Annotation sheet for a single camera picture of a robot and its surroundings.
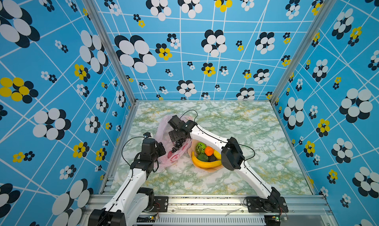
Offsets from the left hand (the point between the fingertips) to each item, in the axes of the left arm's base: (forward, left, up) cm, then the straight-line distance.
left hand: (163, 143), depth 86 cm
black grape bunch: (+3, -8, -6) cm, 11 cm away
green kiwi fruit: (-2, -22, -2) cm, 22 cm away
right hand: (+10, -8, -5) cm, 14 cm away
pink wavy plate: (-2, -17, -4) cm, 17 cm away
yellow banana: (-12, -24, -2) cm, 27 cm away
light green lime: (-7, -23, -2) cm, 24 cm away
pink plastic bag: (-2, -3, -8) cm, 9 cm away
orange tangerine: (-5, -26, +1) cm, 27 cm away
